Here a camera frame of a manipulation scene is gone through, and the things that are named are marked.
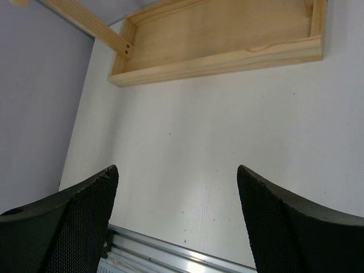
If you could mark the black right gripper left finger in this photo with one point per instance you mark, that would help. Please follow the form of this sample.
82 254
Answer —
64 232

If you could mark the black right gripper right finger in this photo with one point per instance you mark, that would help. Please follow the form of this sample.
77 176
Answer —
289 233

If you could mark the wooden hanger rack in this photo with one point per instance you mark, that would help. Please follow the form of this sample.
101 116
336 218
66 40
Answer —
171 40

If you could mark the aluminium mounting rail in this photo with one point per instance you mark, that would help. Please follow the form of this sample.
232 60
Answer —
128 251

